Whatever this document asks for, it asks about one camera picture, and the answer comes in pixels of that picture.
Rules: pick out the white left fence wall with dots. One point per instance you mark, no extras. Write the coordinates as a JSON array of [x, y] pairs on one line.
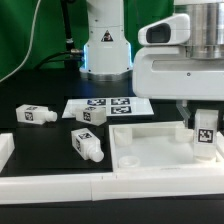
[[6, 148]]

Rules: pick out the white square table top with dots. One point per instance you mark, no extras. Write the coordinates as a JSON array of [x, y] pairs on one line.
[[159, 147]]

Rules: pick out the white front fence wall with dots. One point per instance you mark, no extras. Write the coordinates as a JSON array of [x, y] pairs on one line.
[[126, 184]]

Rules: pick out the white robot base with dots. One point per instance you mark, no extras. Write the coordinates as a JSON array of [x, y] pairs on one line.
[[107, 53]]

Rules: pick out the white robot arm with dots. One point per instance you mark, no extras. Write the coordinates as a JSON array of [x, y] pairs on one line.
[[206, 40]]

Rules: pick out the white fence wall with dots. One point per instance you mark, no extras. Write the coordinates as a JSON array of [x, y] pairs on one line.
[[126, 184], [6, 148]]

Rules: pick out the white sheet with tags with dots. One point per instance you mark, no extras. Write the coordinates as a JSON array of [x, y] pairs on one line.
[[117, 106]]

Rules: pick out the black pole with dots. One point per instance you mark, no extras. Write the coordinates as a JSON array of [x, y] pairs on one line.
[[70, 63]]

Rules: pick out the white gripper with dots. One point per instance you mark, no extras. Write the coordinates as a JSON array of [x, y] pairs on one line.
[[166, 73]]

